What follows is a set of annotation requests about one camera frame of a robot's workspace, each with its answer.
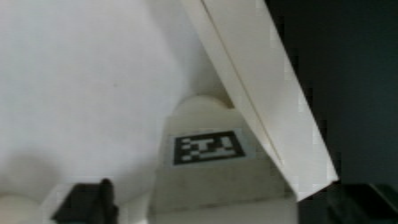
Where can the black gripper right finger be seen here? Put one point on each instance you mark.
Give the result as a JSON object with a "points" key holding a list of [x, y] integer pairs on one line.
{"points": [[350, 204]]}

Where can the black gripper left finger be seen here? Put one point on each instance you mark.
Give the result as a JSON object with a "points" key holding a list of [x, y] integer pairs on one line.
{"points": [[87, 207]]}

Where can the white table leg with tag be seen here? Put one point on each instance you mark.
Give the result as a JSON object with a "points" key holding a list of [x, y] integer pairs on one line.
{"points": [[218, 185]]}

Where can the white square tabletop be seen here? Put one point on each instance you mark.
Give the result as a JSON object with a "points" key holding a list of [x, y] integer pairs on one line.
{"points": [[104, 60]]}

